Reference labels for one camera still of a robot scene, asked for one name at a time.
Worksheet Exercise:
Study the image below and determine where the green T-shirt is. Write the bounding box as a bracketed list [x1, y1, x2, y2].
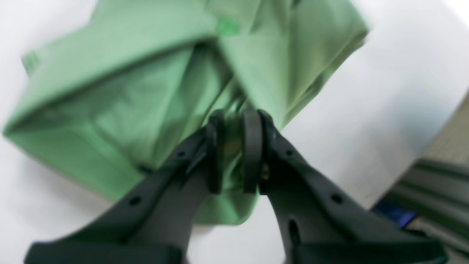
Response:
[2, 0, 370, 226]

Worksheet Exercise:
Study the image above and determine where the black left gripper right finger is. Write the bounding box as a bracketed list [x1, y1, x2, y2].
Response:
[243, 110, 448, 264]

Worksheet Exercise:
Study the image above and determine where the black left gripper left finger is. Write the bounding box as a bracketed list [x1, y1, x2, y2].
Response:
[25, 110, 225, 264]

